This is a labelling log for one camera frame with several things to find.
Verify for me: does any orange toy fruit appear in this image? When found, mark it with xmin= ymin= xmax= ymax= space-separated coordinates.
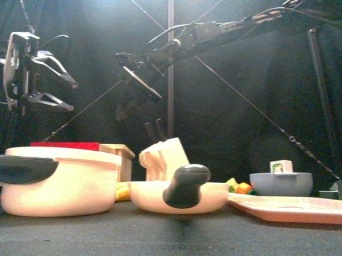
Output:
xmin=235 ymin=182 xmax=255 ymax=196

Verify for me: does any green toy food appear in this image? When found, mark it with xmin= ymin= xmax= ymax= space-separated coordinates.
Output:
xmin=224 ymin=177 xmax=240 ymax=194

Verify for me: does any yellow orange toy food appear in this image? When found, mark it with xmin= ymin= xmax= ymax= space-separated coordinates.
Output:
xmin=114 ymin=181 xmax=133 ymax=202

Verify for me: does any metal frame pole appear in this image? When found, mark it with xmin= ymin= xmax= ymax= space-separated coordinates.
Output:
xmin=165 ymin=0 xmax=176 ymax=138

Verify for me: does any white green toy carton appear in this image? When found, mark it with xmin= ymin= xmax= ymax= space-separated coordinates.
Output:
xmin=268 ymin=159 xmax=295 ymax=175

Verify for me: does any cream toy pot dark handle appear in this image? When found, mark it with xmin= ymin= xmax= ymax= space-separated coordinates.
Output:
xmin=0 ymin=145 xmax=124 ymax=218

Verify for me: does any wooden toy box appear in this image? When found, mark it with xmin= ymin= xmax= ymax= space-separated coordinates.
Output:
xmin=98 ymin=143 xmax=136 ymax=183

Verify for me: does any grey blue toy bowl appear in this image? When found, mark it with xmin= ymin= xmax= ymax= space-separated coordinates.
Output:
xmin=248 ymin=171 xmax=313 ymax=197

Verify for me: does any cream toy pan dark handle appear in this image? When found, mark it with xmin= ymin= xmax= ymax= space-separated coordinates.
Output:
xmin=128 ymin=163 xmax=231 ymax=215

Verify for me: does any cream toy knife block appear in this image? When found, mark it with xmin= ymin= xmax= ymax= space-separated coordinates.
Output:
xmin=137 ymin=136 xmax=191 ymax=183

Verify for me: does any dark frame corner post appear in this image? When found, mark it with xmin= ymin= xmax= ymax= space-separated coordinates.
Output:
xmin=305 ymin=27 xmax=342 ymax=174

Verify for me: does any pink toy cutting board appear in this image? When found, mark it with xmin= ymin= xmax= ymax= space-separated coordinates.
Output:
xmin=225 ymin=192 xmax=342 ymax=226

